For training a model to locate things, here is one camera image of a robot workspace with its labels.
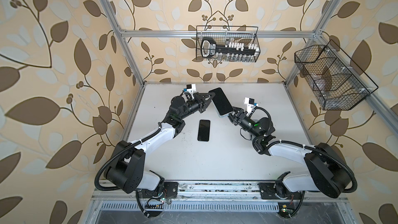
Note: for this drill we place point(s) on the wrist white camera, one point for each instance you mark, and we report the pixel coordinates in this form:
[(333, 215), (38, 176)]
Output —
[(250, 105), (189, 91)]

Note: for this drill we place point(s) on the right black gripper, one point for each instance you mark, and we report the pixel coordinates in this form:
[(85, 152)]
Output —
[(241, 115)]

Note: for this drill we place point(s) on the wall wire basket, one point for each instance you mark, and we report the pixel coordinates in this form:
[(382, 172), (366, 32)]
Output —
[(337, 81), (243, 34)]

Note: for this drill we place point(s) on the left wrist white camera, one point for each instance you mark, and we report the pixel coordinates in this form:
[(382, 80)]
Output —
[(189, 91)]

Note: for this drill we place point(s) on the aluminium front rail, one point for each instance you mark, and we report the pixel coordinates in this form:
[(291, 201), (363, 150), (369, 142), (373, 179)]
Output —
[(211, 196)]

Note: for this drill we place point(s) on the back wall wire basket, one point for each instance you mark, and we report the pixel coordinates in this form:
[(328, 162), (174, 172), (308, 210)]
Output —
[(243, 34)]

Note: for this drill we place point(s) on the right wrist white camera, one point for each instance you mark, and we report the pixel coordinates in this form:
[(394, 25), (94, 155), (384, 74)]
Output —
[(250, 105)]

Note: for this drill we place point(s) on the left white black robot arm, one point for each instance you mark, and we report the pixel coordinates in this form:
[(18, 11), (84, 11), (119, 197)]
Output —
[(125, 170)]

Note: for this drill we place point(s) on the black smartphone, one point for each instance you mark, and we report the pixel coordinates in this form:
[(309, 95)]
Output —
[(221, 102), (204, 131)]

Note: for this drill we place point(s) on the aluminium frame bars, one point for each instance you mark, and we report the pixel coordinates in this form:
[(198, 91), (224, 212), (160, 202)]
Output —
[(375, 103)]

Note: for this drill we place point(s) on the black tool with white bits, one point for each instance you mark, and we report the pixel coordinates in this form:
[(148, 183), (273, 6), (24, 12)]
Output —
[(230, 50)]

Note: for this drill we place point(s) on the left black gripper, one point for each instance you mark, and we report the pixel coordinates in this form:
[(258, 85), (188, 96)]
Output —
[(200, 104)]

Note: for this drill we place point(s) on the right wall wire basket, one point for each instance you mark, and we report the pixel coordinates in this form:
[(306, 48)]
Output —
[(337, 81)]

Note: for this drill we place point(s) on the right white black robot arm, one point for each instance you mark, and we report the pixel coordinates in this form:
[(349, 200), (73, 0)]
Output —
[(326, 172)]

